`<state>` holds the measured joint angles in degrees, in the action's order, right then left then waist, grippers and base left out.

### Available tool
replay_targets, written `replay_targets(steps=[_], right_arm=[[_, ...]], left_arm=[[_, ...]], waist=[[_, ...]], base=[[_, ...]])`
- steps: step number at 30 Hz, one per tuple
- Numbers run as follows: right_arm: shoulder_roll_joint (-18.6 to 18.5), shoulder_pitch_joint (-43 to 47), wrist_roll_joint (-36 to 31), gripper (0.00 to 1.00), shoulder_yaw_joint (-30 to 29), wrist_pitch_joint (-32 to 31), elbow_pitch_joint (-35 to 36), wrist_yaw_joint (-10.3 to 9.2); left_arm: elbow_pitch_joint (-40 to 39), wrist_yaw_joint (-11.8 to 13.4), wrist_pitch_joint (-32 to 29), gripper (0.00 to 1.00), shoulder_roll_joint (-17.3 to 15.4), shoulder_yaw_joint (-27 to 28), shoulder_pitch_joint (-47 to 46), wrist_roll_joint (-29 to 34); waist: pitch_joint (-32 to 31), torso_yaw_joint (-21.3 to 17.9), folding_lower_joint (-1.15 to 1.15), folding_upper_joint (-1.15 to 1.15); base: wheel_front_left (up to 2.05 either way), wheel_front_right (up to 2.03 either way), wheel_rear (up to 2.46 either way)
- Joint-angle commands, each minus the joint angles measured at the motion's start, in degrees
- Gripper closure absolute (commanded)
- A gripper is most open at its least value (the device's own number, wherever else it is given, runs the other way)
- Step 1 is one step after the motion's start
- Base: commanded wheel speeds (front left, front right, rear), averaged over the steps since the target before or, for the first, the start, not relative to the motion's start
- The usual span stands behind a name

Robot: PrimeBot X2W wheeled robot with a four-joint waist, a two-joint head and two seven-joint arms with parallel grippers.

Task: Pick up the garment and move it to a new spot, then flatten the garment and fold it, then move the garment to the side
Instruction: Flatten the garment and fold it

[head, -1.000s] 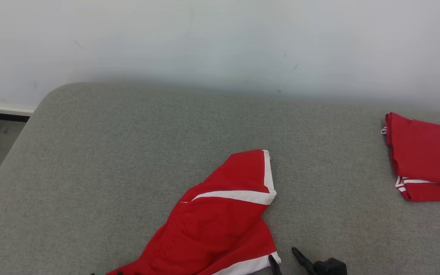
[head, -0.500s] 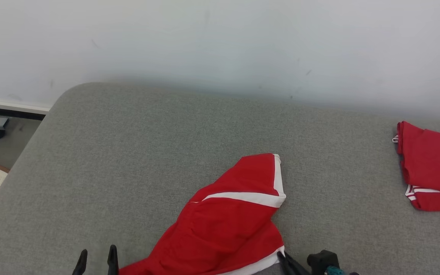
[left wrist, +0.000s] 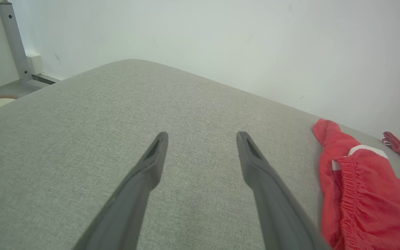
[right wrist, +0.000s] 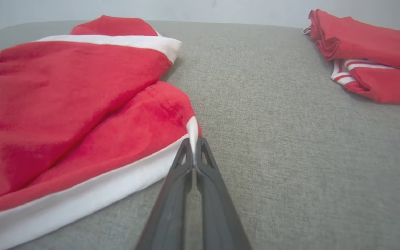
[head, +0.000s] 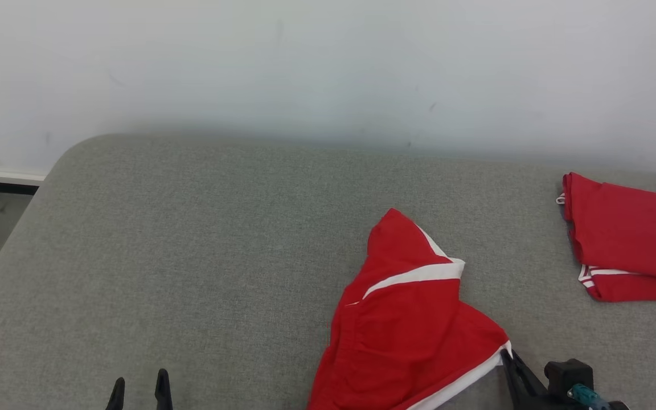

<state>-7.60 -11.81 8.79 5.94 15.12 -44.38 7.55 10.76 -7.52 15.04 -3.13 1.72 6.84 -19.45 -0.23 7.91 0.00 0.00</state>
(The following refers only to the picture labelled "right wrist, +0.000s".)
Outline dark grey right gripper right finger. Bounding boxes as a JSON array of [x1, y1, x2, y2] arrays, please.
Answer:
[[195, 136, 252, 250]]

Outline red shorts with white band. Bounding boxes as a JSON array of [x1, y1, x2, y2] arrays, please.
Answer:
[[0, 15, 202, 250]]

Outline red shirt with striped trim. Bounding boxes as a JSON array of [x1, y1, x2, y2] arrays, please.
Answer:
[[302, 9, 400, 106]]

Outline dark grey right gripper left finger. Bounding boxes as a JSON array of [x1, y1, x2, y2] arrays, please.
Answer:
[[136, 137, 195, 250]]

